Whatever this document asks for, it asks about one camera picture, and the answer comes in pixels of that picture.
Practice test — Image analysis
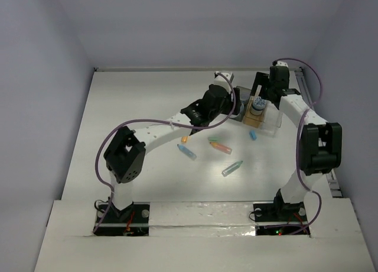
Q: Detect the clear plastic bin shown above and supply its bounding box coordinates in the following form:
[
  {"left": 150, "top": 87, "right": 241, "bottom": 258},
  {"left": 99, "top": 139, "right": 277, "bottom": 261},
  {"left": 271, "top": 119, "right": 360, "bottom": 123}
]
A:
[{"left": 258, "top": 103, "right": 282, "bottom": 137}]

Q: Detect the wooden bin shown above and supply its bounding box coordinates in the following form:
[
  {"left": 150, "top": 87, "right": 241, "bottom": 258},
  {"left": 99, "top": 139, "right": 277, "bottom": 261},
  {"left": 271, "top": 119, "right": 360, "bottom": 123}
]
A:
[{"left": 242, "top": 90, "right": 264, "bottom": 128}]

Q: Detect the orange pencil-shaped case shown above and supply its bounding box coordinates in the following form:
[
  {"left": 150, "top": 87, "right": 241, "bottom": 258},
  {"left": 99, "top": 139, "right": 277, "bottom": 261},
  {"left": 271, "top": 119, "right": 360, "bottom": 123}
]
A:
[{"left": 210, "top": 142, "right": 232, "bottom": 154}]

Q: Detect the small blue eraser cap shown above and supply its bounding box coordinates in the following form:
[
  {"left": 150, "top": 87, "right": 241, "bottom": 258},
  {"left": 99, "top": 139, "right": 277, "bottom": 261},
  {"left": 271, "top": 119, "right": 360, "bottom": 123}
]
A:
[{"left": 249, "top": 130, "right": 257, "bottom": 141}]

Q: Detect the dark grey plastic bin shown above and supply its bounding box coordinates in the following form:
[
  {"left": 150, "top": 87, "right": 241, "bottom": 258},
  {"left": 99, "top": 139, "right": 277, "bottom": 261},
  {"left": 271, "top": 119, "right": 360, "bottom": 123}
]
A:
[{"left": 234, "top": 86, "right": 251, "bottom": 122}]

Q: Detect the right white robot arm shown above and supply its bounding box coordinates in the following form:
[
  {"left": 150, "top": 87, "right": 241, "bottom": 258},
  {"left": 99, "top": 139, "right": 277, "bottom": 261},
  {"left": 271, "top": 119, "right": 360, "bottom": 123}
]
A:
[{"left": 253, "top": 60, "right": 343, "bottom": 220}]

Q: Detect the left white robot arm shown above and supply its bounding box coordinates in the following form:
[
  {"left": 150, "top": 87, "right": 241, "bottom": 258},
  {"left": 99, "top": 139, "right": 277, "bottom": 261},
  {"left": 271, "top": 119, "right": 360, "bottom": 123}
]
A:
[{"left": 104, "top": 84, "right": 240, "bottom": 222}]

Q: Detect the blue pencil-shaped case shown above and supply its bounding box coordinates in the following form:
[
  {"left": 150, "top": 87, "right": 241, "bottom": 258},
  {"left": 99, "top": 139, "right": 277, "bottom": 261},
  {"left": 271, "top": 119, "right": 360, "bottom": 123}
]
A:
[{"left": 177, "top": 144, "right": 197, "bottom": 160}]

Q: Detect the teal pencil-shaped case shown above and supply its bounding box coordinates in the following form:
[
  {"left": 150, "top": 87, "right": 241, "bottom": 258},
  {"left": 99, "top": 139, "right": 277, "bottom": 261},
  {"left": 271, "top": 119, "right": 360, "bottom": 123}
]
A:
[{"left": 221, "top": 161, "right": 243, "bottom": 177}]

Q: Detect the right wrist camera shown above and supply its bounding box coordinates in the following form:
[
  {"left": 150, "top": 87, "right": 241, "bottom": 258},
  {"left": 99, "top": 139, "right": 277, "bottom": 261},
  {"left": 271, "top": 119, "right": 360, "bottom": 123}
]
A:
[{"left": 272, "top": 60, "right": 288, "bottom": 68}]

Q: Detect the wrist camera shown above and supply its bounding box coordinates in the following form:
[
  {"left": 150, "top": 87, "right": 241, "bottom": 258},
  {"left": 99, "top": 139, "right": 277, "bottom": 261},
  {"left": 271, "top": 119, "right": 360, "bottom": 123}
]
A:
[
  {"left": 272, "top": 60, "right": 288, "bottom": 68},
  {"left": 214, "top": 71, "right": 234, "bottom": 85}
]

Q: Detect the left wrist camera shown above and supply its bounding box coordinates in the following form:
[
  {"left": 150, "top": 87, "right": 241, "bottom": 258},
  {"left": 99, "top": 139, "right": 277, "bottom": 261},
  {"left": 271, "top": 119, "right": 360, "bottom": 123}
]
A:
[{"left": 214, "top": 71, "right": 234, "bottom": 85}]

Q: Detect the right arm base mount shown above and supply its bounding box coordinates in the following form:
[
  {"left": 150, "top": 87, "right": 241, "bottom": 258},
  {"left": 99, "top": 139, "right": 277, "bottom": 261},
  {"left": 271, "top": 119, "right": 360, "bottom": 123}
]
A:
[{"left": 248, "top": 190, "right": 310, "bottom": 236}]

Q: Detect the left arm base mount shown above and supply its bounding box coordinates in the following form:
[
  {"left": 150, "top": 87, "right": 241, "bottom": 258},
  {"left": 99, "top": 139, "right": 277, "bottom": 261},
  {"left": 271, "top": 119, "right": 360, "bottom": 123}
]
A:
[{"left": 93, "top": 200, "right": 150, "bottom": 237}]

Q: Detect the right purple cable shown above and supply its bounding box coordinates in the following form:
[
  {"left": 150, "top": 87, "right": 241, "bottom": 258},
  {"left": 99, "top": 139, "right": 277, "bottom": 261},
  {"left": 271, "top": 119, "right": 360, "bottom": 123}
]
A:
[{"left": 273, "top": 58, "right": 323, "bottom": 235}]

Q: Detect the purple cable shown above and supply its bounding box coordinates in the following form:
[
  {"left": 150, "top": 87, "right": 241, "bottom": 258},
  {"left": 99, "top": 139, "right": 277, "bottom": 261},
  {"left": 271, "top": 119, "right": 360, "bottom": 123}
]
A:
[
  {"left": 273, "top": 58, "right": 323, "bottom": 235},
  {"left": 92, "top": 72, "right": 237, "bottom": 234}
]

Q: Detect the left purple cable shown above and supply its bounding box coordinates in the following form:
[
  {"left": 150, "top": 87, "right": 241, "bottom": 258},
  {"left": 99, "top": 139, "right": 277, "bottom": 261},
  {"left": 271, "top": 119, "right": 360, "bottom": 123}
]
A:
[{"left": 92, "top": 72, "right": 237, "bottom": 234}]

